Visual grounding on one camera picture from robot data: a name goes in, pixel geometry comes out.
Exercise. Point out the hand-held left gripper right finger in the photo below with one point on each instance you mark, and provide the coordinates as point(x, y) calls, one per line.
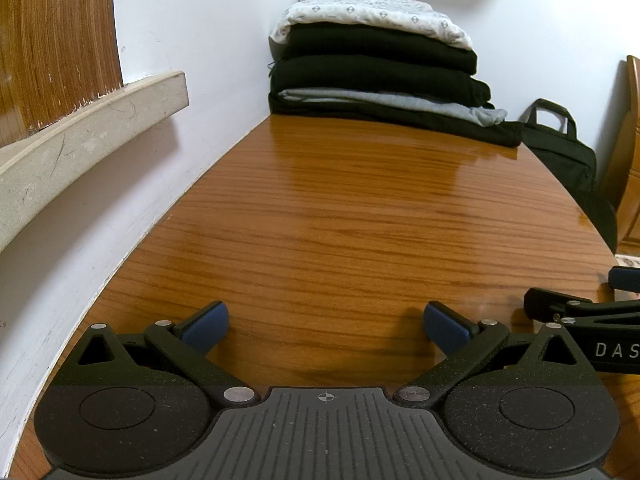
point(445, 325)

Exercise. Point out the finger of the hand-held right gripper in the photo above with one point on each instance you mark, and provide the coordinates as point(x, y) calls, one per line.
point(555, 305)
point(626, 279)

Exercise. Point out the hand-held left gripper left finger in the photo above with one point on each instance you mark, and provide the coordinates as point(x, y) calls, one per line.
point(207, 325)

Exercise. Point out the white checker-print pajama pants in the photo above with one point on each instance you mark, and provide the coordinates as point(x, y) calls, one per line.
point(360, 10)

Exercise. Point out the floral cushion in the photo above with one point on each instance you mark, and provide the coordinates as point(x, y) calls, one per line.
point(629, 262)

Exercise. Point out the wooden furniture panel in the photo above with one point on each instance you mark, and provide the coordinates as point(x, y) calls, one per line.
point(630, 160)

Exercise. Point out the black laptop bag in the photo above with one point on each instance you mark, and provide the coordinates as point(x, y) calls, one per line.
point(570, 170)

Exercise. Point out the black folded garment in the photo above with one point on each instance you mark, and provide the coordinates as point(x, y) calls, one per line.
point(375, 77)
point(375, 47)
point(450, 130)

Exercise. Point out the beige window sill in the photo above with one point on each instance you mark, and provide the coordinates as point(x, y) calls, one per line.
point(75, 150)

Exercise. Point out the wooden window frame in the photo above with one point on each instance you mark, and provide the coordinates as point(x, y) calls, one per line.
point(60, 35)

